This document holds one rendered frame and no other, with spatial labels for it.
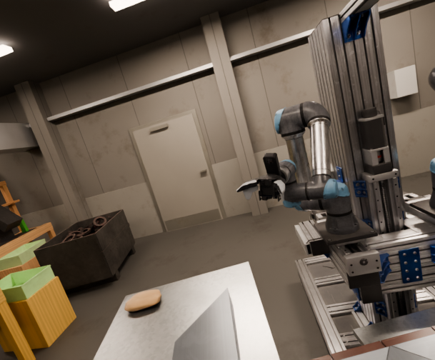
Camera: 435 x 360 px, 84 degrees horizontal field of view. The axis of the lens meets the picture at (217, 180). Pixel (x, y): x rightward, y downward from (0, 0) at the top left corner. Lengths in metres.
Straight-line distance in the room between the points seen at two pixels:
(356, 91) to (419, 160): 4.17
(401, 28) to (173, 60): 3.74
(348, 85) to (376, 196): 0.57
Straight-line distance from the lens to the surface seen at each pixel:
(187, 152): 4.60
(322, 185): 1.00
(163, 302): 1.15
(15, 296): 3.43
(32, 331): 3.55
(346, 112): 1.42
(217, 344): 0.85
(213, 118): 4.54
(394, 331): 1.39
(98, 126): 5.28
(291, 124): 1.21
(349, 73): 1.43
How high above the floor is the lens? 1.66
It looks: 11 degrees down
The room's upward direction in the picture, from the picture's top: 16 degrees counter-clockwise
